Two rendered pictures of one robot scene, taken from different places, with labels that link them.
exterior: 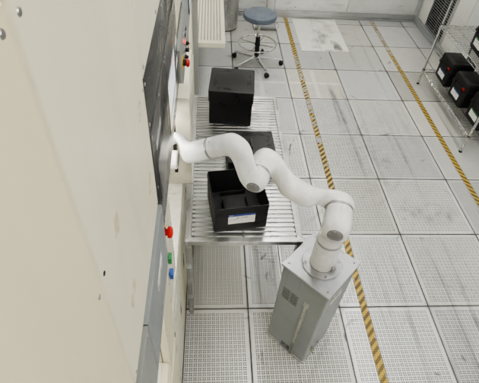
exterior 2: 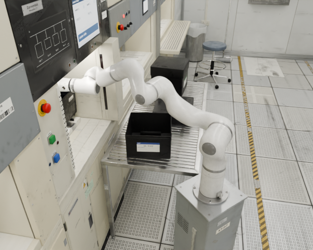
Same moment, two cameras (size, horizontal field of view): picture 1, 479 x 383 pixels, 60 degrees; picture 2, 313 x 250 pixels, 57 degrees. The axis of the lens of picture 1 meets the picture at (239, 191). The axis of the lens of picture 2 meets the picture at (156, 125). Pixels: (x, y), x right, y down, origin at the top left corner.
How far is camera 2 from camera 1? 72 cm
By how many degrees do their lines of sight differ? 19
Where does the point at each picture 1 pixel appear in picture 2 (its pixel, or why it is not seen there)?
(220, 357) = not seen: outside the picture
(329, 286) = (212, 210)
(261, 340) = not seen: outside the picture
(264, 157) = (156, 80)
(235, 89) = (170, 66)
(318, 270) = (204, 195)
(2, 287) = not seen: outside the picture
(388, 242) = (300, 210)
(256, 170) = (143, 84)
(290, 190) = (173, 106)
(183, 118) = (109, 61)
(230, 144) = (126, 64)
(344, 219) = (218, 134)
